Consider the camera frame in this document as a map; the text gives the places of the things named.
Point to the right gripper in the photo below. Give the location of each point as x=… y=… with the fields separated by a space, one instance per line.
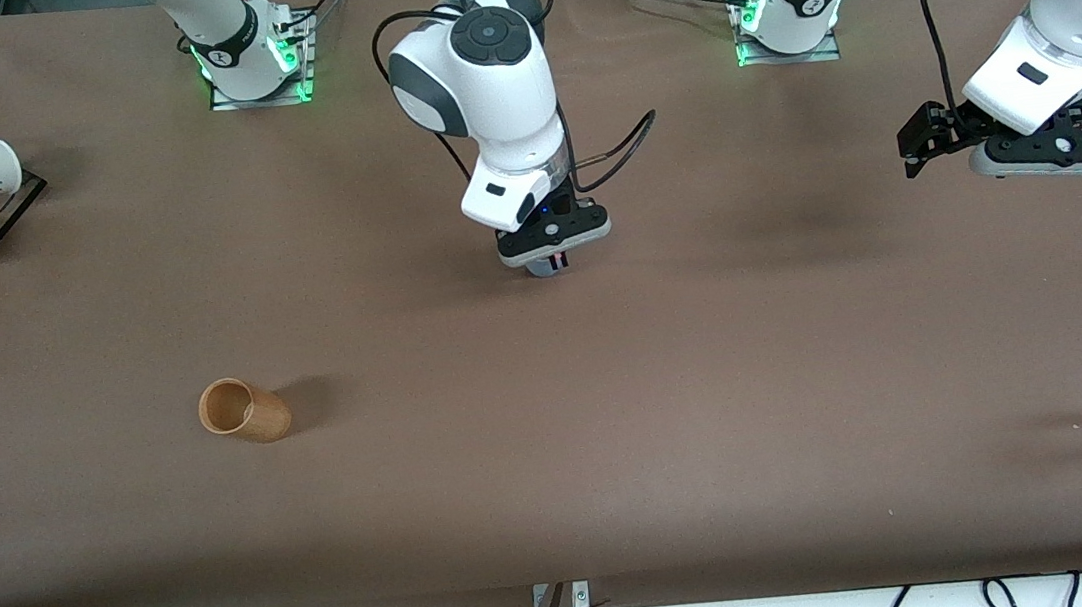
x=563 y=203

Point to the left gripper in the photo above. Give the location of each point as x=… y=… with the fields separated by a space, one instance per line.
x=951 y=131

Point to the blue cup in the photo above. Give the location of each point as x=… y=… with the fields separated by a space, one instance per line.
x=538 y=271

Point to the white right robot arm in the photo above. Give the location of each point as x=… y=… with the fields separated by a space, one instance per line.
x=487 y=78

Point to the brown wooden cup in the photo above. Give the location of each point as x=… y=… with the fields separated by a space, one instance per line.
x=262 y=418

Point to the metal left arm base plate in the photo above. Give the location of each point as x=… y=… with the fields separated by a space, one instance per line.
x=792 y=59

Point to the metal table edge bracket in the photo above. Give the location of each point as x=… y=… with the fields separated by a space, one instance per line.
x=582 y=596

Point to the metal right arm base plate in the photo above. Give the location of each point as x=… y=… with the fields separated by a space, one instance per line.
x=263 y=101

